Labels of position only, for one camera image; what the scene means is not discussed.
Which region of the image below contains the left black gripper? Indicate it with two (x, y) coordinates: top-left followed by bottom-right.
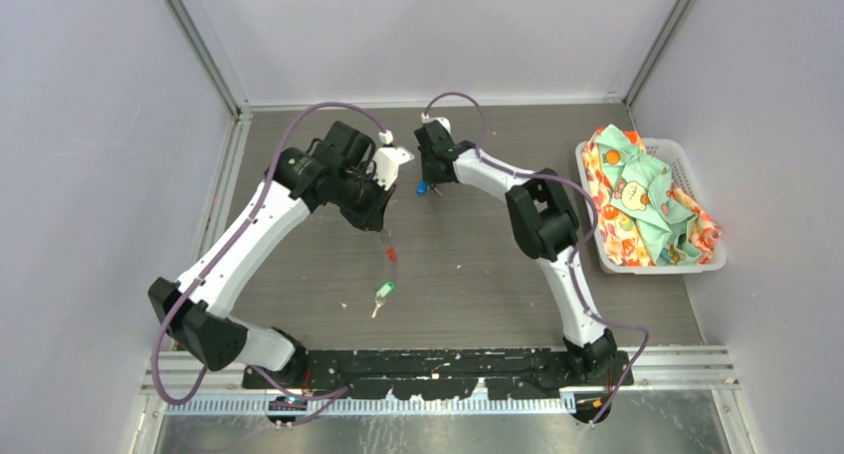
(334, 164), (397, 232)

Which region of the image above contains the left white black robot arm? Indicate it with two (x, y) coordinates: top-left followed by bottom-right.
(147, 121), (413, 390)

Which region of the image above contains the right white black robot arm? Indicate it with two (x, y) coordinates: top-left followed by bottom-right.
(414, 116), (617, 385)

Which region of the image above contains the colourful patterned cloth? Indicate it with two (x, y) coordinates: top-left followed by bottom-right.
(579, 124), (722, 270)

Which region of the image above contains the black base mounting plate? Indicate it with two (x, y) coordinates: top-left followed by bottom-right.
(242, 347), (628, 401)

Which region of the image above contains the white plastic basket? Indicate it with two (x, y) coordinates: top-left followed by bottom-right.
(574, 137), (728, 276)

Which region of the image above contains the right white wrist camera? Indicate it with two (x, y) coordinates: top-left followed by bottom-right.
(432, 116), (451, 133)

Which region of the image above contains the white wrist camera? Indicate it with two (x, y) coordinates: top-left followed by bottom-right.
(372, 146), (415, 191)
(432, 116), (451, 133)

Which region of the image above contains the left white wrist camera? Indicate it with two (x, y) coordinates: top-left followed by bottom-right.
(372, 146), (415, 191)

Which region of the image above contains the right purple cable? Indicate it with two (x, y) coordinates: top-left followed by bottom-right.
(421, 92), (651, 427)

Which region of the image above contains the aluminium frame rail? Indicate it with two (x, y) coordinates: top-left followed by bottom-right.
(160, 346), (739, 421)

